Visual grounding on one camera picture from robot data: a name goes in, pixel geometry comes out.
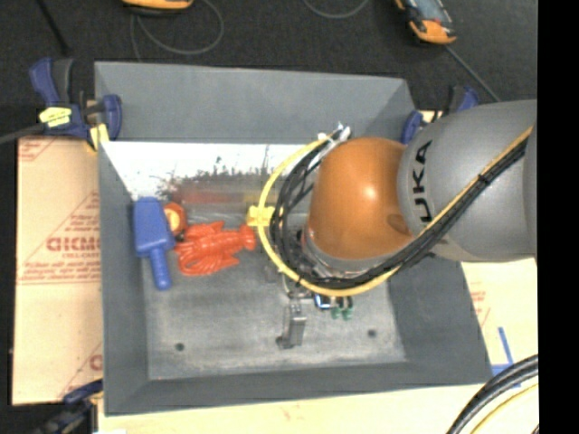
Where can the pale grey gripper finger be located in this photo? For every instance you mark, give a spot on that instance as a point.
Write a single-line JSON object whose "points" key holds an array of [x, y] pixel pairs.
{"points": [[298, 330], [285, 333]]}

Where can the grey metal bin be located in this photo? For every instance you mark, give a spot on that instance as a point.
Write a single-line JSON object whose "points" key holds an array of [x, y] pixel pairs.
{"points": [[226, 323]]}

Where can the small yellow toy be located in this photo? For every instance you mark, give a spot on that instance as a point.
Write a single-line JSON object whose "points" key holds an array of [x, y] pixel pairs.
{"points": [[258, 216]]}

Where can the red-orange toy lobster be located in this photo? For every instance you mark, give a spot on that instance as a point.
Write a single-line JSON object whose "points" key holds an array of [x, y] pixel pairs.
{"points": [[208, 249]]}

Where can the orange round toy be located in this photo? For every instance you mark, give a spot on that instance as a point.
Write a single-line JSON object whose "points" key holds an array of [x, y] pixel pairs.
{"points": [[175, 217]]}

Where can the blue plastic toy tool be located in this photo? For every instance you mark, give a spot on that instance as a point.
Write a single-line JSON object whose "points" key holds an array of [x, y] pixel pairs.
{"points": [[151, 233]]}

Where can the brown cardboard board red print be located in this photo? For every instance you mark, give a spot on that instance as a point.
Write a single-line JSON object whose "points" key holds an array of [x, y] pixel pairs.
{"points": [[54, 206]]}

